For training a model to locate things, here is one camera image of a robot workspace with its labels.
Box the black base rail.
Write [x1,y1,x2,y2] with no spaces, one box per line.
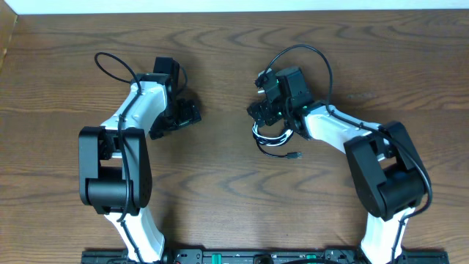
[81,249,450,264]

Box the white usb cable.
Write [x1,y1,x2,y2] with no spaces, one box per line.
[251,122,295,147]

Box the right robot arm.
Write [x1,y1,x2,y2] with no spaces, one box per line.
[247,67,431,263]

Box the black usb cable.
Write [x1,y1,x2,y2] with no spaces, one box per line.
[251,124,303,160]

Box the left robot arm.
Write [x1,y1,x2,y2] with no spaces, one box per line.
[78,57,202,263]

